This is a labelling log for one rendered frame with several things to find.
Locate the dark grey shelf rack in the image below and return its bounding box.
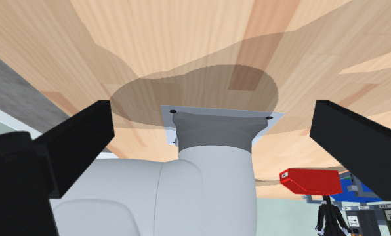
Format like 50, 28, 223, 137
302, 171, 391, 226

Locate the blue bin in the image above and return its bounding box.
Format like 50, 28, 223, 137
330, 179, 383, 203

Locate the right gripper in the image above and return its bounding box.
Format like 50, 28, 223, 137
315, 195, 352, 236

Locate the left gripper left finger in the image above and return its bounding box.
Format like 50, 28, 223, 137
0, 100, 115, 236

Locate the red bin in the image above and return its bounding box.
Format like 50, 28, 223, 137
279, 168, 343, 196

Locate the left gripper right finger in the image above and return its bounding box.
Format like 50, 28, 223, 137
309, 100, 391, 201

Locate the dark green case with orange latches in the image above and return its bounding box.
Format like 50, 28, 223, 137
382, 208, 391, 236

